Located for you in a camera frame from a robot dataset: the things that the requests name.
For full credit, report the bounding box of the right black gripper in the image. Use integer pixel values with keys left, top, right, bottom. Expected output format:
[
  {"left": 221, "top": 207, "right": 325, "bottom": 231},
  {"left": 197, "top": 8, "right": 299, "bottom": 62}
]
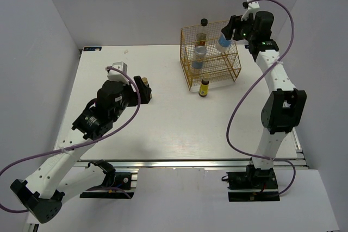
[{"left": 221, "top": 12, "right": 257, "bottom": 42}]

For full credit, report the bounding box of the small yellow label bottle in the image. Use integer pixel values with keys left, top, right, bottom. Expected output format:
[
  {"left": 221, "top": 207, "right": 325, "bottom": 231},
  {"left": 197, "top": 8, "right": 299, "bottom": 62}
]
[
  {"left": 142, "top": 77, "right": 152, "bottom": 101},
  {"left": 198, "top": 73, "right": 210, "bottom": 97}
]

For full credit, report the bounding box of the dark sauce bottle red label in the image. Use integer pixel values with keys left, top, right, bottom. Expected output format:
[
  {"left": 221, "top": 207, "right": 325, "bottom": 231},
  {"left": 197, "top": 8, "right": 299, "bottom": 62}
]
[{"left": 195, "top": 18, "right": 208, "bottom": 47}]

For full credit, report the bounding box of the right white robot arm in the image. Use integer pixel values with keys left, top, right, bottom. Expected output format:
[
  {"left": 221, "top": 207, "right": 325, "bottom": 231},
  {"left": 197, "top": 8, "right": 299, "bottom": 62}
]
[{"left": 222, "top": 11, "right": 307, "bottom": 188}]

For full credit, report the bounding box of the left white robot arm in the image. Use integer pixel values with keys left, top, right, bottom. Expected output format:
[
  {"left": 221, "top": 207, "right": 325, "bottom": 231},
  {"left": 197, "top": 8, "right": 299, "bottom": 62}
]
[{"left": 10, "top": 76, "right": 152, "bottom": 224}]

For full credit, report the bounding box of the left blue table sticker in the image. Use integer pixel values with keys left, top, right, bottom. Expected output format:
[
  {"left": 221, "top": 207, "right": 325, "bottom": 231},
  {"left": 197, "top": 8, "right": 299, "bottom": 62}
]
[{"left": 83, "top": 46, "right": 102, "bottom": 52}]

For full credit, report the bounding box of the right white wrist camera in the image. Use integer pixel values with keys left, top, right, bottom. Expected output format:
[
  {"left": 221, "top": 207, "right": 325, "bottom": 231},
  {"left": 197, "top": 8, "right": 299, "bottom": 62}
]
[{"left": 241, "top": 0, "right": 260, "bottom": 21}]

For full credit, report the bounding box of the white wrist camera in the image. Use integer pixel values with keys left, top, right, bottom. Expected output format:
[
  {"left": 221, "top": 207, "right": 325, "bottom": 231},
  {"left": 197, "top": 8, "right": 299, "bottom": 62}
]
[
  {"left": 105, "top": 61, "right": 129, "bottom": 85},
  {"left": 241, "top": 0, "right": 260, "bottom": 21}
]

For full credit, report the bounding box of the yellow wire basket rack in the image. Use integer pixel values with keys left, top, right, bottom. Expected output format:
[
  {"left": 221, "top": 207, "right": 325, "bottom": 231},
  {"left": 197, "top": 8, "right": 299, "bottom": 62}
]
[{"left": 180, "top": 21, "right": 241, "bottom": 91}]

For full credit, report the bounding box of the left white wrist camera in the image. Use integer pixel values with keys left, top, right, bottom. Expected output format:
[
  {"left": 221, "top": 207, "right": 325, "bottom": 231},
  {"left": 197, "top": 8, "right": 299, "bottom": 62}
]
[{"left": 105, "top": 61, "right": 129, "bottom": 85}]

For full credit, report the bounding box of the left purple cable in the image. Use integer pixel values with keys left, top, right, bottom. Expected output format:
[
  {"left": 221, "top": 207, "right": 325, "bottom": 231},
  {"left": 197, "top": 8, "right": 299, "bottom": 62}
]
[{"left": 0, "top": 66, "right": 142, "bottom": 213}]

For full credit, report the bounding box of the purple cable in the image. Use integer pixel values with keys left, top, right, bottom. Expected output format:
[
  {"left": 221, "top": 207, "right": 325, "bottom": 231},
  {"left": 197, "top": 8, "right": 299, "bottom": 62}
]
[
  {"left": 226, "top": 0, "right": 297, "bottom": 197},
  {"left": 0, "top": 66, "right": 142, "bottom": 213}
]

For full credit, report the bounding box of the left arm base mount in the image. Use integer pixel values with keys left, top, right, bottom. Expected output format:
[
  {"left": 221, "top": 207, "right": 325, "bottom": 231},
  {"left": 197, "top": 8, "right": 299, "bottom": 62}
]
[{"left": 79, "top": 160, "right": 136, "bottom": 199}]

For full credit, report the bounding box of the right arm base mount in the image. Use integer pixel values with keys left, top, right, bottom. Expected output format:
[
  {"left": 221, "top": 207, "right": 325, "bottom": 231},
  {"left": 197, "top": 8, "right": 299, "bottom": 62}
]
[{"left": 221, "top": 171, "right": 280, "bottom": 202}]

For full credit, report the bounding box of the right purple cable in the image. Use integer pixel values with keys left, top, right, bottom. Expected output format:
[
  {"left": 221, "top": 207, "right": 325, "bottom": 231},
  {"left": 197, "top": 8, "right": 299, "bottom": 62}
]
[{"left": 226, "top": 0, "right": 297, "bottom": 197}]

